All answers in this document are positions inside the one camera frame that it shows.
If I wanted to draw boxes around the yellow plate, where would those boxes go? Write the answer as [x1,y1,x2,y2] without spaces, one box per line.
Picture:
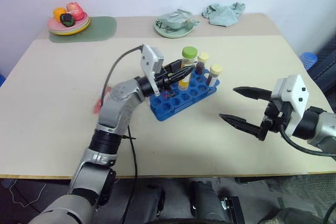
[49,18,91,37]

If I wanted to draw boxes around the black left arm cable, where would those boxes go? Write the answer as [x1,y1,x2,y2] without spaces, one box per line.
[121,125,139,224]

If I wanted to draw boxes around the mint green plate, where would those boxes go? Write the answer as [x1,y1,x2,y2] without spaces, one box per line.
[153,18,194,39]

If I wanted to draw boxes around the black chair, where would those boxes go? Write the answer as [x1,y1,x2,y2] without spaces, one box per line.
[306,34,336,99]

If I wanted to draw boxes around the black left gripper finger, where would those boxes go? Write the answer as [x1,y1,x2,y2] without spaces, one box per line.
[170,66,196,86]
[163,59,185,73]

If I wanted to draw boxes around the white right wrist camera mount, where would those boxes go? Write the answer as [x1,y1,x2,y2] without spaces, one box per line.
[271,74,308,140]

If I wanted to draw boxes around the dark grey rounded shape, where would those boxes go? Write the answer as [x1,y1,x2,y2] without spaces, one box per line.
[142,184,166,219]
[188,180,246,224]

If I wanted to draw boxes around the pale green plate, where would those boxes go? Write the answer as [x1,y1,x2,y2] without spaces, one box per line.
[48,16,90,35]

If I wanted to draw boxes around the white thin wire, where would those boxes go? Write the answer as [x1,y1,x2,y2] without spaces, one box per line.
[8,178,47,204]

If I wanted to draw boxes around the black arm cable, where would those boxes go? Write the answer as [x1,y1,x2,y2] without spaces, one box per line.
[279,123,336,162]
[121,125,139,224]

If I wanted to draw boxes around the grey left arm cable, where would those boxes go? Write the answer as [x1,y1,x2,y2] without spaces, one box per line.
[100,45,145,105]

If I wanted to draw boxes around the red test tube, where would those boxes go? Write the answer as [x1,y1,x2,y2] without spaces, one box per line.
[92,97,106,115]

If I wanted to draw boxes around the cream-capped dark red tube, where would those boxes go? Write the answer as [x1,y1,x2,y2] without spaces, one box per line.
[194,51,211,76]
[205,63,224,87]

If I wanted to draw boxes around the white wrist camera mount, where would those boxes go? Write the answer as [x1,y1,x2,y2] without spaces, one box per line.
[271,74,308,140]
[140,44,165,97]

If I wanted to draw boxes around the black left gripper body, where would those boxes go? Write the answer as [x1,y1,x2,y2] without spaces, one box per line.
[156,70,177,98]

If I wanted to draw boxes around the green mesh net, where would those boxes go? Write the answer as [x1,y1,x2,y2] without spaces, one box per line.
[266,175,336,224]

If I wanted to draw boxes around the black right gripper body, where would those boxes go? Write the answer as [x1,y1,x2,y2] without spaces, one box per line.
[258,98,292,141]

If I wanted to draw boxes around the red toy apple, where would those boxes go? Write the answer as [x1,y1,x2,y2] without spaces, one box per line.
[66,1,86,22]

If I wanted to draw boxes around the black and green toy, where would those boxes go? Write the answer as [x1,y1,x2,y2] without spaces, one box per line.
[59,13,76,27]

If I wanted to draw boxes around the mint green cloth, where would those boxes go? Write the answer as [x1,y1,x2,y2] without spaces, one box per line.
[201,2,247,28]

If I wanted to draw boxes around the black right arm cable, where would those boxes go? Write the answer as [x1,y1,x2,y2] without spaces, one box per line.
[279,123,336,162]

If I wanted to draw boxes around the orange toy pepper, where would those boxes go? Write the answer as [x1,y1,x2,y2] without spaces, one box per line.
[52,7,68,23]

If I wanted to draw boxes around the green placemat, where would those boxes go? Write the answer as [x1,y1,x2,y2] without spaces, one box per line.
[49,16,118,45]

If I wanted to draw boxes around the stacked plates with toy food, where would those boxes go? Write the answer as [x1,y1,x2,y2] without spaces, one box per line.
[46,14,89,33]

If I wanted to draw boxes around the blue ribbed container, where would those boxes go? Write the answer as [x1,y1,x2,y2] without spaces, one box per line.
[299,51,319,72]

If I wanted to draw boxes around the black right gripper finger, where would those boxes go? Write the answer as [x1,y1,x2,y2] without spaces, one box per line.
[218,113,263,138]
[233,86,273,101]

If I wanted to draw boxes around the green-capped yellow test tube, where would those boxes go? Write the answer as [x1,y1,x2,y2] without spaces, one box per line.
[177,46,198,92]

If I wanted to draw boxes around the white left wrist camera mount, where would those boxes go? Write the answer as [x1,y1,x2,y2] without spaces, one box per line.
[140,44,165,97]

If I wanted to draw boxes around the blue test tube rack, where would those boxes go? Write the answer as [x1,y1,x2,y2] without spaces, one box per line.
[149,68,220,122]

